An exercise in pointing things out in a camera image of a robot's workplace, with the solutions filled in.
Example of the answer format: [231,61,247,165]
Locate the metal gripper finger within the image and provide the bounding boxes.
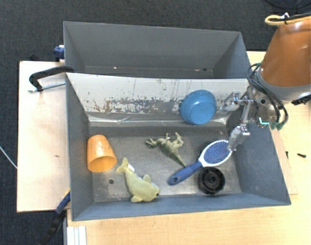
[217,91,242,115]
[227,125,251,152]

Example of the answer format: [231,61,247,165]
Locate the blue and white hairbrush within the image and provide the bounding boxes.
[167,139,234,186]

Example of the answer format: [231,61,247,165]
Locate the blue bowl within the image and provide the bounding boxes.
[179,89,218,126]

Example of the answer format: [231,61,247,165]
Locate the black round ribbed lid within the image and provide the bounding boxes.
[197,166,226,195]

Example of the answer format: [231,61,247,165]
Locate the green toy dinosaur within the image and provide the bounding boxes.
[145,132,188,168]

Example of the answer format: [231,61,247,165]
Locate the grey metal bin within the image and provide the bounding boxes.
[63,21,292,222]

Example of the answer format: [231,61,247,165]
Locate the yellow-green plush whale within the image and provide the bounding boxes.
[115,157,161,204]

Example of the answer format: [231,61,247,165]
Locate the orange plastic cup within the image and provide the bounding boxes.
[87,134,118,173]

